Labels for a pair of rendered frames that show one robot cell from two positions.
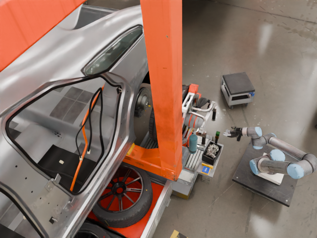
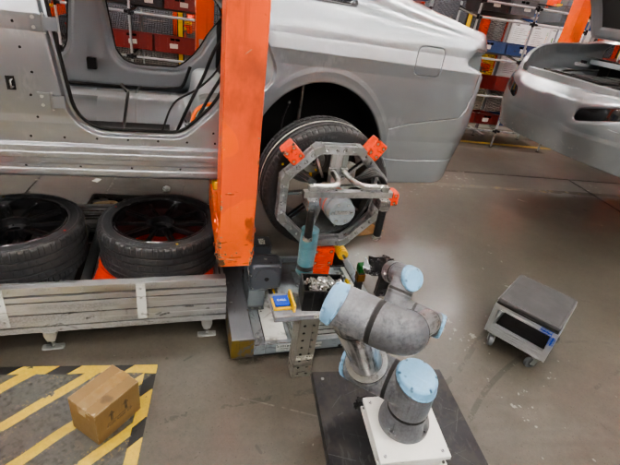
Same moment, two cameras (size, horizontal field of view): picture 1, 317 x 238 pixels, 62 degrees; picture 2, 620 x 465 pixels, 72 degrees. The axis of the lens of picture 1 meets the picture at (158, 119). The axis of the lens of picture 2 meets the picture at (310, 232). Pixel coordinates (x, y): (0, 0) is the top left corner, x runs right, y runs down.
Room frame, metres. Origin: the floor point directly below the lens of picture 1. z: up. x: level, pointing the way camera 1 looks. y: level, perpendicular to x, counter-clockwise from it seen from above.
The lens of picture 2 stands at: (0.20, -1.52, 1.73)
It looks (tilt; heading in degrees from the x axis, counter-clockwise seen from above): 29 degrees down; 41
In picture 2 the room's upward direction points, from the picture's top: 9 degrees clockwise
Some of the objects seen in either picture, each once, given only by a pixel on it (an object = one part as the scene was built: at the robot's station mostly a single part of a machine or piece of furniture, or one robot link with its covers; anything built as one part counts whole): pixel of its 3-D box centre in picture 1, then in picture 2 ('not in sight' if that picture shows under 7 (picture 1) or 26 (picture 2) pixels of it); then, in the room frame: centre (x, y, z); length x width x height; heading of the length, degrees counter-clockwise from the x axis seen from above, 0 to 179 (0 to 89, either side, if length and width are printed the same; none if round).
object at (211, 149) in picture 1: (212, 153); (322, 291); (1.48, -0.53, 0.51); 0.20 x 0.14 x 0.13; 143
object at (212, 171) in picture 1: (210, 158); (315, 304); (1.46, -0.52, 0.44); 0.43 x 0.17 x 0.03; 151
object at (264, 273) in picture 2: not in sight; (259, 267); (1.60, 0.07, 0.26); 0.42 x 0.18 x 0.35; 61
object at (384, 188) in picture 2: (202, 103); (364, 172); (1.74, -0.45, 1.03); 0.19 x 0.18 x 0.11; 61
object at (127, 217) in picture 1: (120, 192); (161, 236); (1.20, 0.48, 0.39); 0.66 x 0.66 x 0.24
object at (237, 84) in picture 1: (237, 90); (529, 321); (2.69, -1.19, 0.17); 0.43 x 0.36 x 0.34; 3
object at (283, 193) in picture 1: (265, 175); (390, 454); (1.32, -1.14, 0.15); 0.60 x 0.60 x 0.30; 54
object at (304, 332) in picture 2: (208, 170); (303, 339); (1.43, -0.50, 0.21); 0.10 x 0.10 x 0.42; 61
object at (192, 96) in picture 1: (187, 118); (330, 196); (1.71, -0.29, 0.85); 0.54 x 0.07 x 0.54; 151
